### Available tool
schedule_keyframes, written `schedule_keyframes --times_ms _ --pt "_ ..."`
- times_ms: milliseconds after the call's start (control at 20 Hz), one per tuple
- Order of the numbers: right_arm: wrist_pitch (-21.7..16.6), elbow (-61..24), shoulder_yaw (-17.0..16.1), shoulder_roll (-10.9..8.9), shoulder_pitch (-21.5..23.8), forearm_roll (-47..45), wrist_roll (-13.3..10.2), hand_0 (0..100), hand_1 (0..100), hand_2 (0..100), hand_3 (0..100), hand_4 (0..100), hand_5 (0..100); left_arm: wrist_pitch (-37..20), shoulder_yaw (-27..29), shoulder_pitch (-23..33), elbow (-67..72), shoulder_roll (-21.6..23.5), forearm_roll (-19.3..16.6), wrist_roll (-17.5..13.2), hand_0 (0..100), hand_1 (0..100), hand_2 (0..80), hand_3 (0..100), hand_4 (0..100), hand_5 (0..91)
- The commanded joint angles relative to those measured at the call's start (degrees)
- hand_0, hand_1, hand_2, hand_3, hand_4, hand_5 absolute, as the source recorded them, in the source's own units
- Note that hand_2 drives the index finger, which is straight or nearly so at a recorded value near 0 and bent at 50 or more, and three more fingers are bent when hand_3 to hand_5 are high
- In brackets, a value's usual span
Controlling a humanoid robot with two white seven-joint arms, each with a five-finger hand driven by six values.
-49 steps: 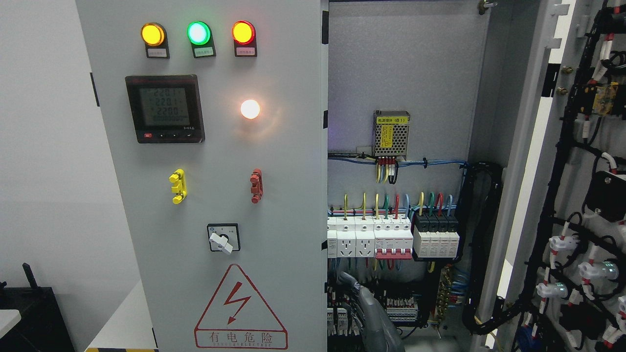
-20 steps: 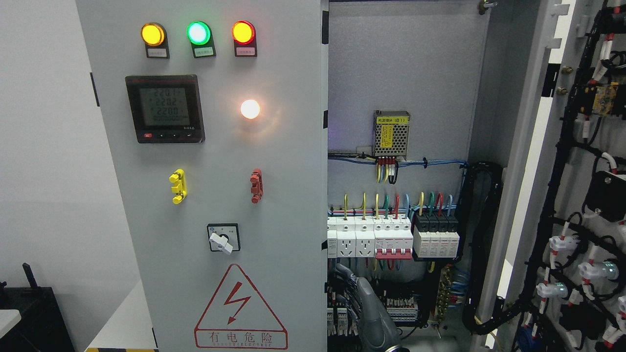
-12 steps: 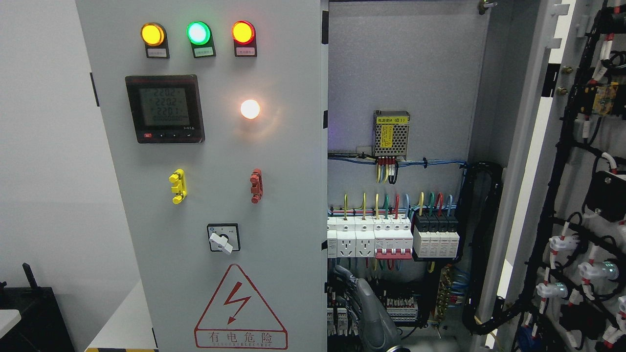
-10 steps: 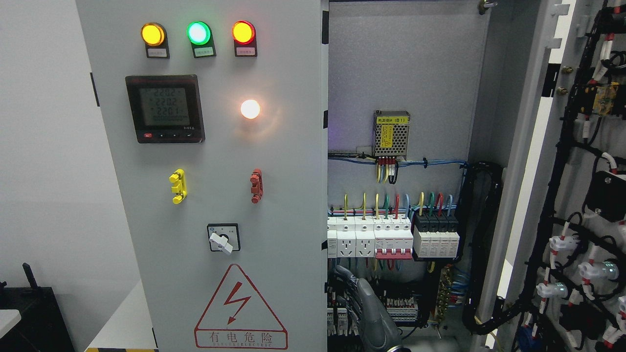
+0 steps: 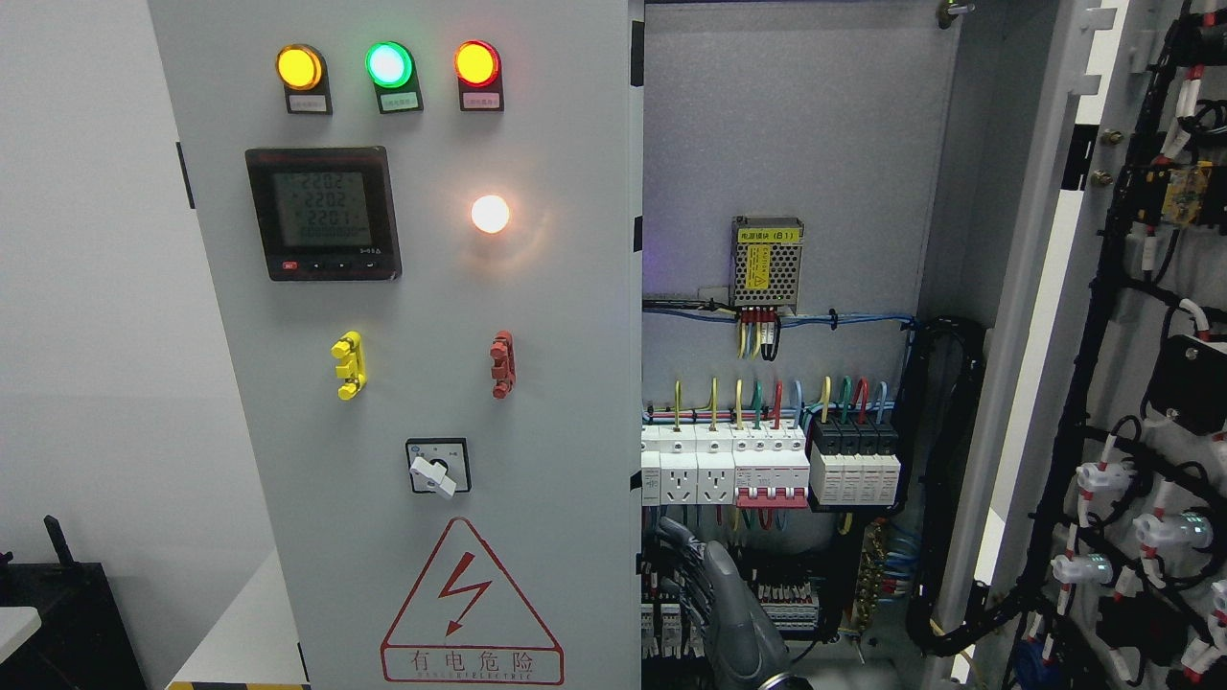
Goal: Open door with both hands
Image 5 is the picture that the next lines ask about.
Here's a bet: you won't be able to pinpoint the white din rail sockets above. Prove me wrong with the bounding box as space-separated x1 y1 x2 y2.
640 425 736 507

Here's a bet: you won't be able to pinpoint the black digital power meter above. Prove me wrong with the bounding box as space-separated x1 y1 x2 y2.
245 146 402 281

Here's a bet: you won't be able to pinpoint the white rotary selector switch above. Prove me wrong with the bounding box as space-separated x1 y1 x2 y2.
405 437 472 498

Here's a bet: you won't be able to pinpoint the row of small relays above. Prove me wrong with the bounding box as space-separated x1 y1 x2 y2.
640 600 763 658

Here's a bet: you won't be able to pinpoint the yellow indicator lamp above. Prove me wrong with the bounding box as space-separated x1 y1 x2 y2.
275 43 333 115

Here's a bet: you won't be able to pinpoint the white glowing indicator lamp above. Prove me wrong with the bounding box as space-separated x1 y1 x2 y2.
470 194 510 235

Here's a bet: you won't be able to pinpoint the red terminal post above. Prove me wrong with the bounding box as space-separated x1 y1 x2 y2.
488 331 517 399

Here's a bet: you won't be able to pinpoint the black box lower left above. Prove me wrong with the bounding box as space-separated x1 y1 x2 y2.
1 516 146 689

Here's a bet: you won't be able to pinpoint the red electric warning sticker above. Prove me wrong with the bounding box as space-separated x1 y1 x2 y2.
382 517 564 686

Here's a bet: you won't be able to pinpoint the metal mesh power supply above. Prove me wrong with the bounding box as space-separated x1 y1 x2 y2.
730 216 805 309

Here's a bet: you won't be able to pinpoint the grey cabinet door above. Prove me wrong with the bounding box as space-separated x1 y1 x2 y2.
906 1 1225 689
150 1 640 689

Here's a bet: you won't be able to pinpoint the green indicator lamp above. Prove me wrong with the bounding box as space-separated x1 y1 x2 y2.
364 42 425 114

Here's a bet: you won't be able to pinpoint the dark grey robot right hand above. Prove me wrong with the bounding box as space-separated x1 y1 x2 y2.
654 517 798 689

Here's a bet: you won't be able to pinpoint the black right cable harness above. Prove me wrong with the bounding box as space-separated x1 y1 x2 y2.
896 317 988 658

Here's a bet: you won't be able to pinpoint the yellow terminal post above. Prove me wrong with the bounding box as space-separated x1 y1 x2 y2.
333 331 367 401

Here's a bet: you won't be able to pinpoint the red indicator lamp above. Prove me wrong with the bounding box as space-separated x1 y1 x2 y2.
454 41 504 112

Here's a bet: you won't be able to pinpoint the red handled circuit breaker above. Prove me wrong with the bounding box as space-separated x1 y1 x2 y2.
733 426 810 510

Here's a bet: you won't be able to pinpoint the black white surge protector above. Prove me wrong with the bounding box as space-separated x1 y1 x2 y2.
809 419 901 508

